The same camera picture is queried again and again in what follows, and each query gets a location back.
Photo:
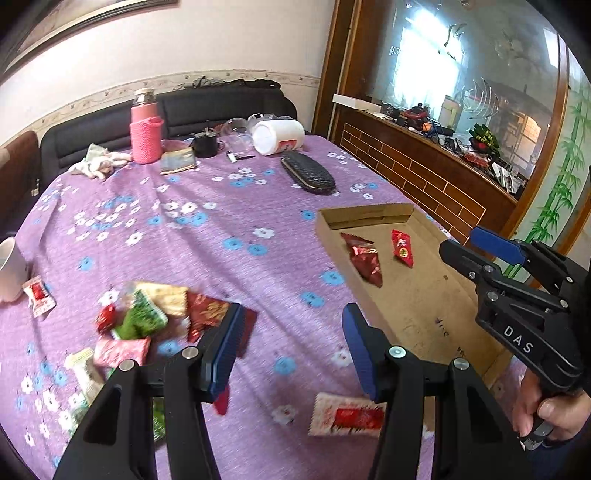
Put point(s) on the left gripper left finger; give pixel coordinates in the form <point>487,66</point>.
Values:
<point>198,375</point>

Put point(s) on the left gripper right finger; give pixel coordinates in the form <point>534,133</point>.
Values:
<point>391,375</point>

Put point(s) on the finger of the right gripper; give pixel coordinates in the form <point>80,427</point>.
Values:
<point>498,246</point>

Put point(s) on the pink strawberry snack packet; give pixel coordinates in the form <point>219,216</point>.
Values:
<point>110,352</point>

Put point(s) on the red gold-emblem snack packet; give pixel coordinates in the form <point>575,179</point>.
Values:
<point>402,247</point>

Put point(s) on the green snack packet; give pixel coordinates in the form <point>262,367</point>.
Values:
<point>142,320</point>

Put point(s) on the white cream wafer packet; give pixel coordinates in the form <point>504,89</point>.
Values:
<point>88,378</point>

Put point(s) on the person's right hand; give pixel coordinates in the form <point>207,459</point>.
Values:
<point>567,414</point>

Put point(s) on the red square snack packet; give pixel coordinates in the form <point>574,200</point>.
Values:
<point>206,312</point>

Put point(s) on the white red-label snack packet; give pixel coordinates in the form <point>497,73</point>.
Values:
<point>336,415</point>

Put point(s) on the shallow cardboard tray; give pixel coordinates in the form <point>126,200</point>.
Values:
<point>430,308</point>

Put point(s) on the yellow biscuit packet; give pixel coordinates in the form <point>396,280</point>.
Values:
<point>170,299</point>

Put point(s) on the small red candy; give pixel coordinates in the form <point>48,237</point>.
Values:
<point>106,319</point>

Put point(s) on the dark red foil snack bag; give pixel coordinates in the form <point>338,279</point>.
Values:
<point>365,258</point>

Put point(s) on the wooden brick-pattern cabinet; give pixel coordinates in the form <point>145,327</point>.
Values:
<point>461,105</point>

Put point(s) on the purple floral tablecloth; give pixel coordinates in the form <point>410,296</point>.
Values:
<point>240,232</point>

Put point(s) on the small white red packet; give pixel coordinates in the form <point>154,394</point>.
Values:
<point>40,299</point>

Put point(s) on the white mug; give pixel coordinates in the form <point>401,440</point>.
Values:
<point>14,271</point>

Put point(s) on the small booklet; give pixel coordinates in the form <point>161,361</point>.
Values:
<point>177,161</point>

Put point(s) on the black cup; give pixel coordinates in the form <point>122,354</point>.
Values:
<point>206,144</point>

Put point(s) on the crumpled white cloth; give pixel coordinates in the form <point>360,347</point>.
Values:
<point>99,162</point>

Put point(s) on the clear glass jar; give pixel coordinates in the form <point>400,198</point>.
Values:
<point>236,136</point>

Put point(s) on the pink thermos with knit sleeve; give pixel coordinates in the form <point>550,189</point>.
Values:
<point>145,127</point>

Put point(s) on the white plastic jar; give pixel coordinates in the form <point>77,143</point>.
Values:
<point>277,136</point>

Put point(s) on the brown chair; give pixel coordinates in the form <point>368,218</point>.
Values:
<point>20,175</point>

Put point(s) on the framed painting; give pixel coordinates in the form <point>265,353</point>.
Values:
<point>46,23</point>

